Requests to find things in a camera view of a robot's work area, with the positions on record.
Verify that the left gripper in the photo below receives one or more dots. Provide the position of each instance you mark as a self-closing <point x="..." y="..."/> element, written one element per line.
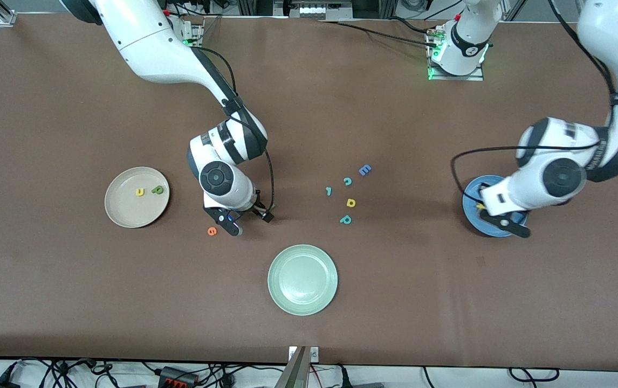
<point x="482" y="195"/>

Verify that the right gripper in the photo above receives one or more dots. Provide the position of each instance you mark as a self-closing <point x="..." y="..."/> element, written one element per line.
<point x="262" y="213"/>

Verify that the orange foam letter e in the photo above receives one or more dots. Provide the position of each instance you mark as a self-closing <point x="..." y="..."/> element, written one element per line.
<point x="212" y="231"/>

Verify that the green foam letter p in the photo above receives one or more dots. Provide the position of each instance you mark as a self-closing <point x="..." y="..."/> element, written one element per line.
<point x="156" y="190"/>

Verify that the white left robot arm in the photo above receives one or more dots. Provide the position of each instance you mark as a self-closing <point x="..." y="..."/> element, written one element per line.
<point x="611" y="32"/>

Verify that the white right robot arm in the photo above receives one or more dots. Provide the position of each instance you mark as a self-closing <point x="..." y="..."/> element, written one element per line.
<point x="142" y="48"/>

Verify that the blue plate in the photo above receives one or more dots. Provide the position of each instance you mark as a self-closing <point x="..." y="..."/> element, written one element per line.
<point x="471" y="215"/>

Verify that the pale green plate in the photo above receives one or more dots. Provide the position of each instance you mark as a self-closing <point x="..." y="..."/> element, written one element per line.
<point x="302" y="280"/>

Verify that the teal foam letter p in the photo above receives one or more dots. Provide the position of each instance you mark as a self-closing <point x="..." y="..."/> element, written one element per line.
<point x="345" y="220"/>

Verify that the blue foam letter E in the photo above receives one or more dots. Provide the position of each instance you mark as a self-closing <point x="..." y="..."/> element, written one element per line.
<point x="364" y="170"/>

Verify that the beige brown plate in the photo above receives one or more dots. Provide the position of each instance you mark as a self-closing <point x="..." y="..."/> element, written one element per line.
<point x="125" y="210"/>

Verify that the white table clamp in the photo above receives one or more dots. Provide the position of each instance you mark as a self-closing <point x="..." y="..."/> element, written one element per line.
<point x="314" y="354"/>

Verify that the black power strip red switches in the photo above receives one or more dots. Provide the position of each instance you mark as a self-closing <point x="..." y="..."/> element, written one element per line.
<point x="179" y="377"/>

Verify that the metal control box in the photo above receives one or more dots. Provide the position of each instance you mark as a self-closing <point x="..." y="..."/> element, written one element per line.
<point x="314" y="9"/>

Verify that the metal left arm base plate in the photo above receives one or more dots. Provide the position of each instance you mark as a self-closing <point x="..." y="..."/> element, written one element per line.
<point x="476" y="77"/>

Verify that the grey metal bracket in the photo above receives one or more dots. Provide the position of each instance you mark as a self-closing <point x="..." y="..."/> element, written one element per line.
<point x="295" y="372"/>

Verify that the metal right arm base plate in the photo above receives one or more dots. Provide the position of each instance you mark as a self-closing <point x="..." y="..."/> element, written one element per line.
<point x="198" y="32"/>

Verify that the aluminium frame post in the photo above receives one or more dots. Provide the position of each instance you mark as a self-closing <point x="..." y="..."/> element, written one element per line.
<point x="4" y="13"/>

